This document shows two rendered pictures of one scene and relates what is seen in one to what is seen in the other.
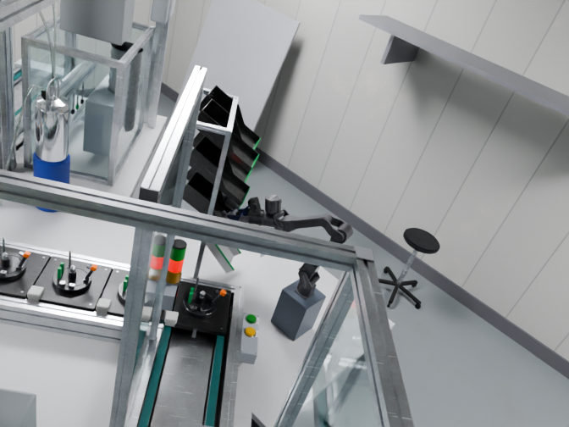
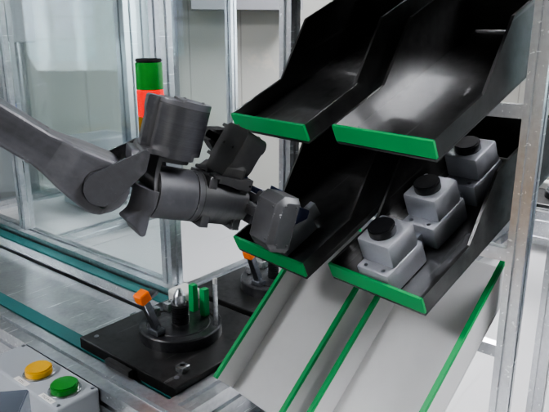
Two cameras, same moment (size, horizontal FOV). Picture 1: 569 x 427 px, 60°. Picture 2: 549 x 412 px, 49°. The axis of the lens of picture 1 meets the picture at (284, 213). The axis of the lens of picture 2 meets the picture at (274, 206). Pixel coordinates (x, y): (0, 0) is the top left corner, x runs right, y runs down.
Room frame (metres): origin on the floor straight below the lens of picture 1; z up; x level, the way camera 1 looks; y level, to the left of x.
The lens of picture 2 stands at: (2.25, -0.27, 1.47)
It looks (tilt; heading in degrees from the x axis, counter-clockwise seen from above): 16 degrees down; 140
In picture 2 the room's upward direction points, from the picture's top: straight up
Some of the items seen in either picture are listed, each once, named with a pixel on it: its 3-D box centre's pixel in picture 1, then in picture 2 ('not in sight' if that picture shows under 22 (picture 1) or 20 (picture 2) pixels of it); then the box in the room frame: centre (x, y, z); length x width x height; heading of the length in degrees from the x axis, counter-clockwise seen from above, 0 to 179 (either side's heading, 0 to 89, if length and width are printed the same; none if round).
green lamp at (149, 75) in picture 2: (178, 251); (149, 75); (1.22, 0.29, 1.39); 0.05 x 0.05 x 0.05
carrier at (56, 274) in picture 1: (72, 273); not in sight; (1.34, 0.70, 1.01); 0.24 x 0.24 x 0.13; 11
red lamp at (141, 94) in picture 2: (175, 262); (150, 102); (1.22, 0.29, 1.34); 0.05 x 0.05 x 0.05
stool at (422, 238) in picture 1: (409, 265); not in sight; (3.22, -1.06, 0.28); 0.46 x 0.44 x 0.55; 40
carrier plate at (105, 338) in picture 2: (199, 307); (180, 337); (1.43, 0.21, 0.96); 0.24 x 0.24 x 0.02; 11
